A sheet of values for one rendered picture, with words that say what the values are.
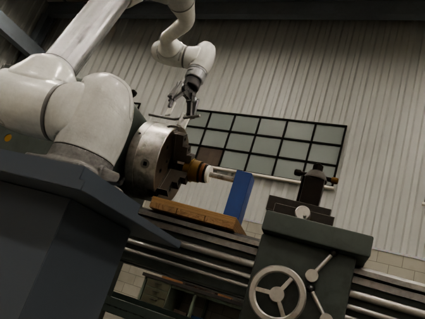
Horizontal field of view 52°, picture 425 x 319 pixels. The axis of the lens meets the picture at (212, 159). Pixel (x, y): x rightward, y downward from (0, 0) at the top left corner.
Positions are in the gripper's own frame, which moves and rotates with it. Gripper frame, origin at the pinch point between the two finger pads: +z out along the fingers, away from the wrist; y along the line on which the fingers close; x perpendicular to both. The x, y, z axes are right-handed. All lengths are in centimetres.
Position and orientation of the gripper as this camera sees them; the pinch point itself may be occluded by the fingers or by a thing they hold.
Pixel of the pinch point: (176, 118)
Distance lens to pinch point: 185.3
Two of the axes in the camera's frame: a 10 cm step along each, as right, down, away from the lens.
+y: -5.6, -5.3, -6.4
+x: 7.6, -0.3, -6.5
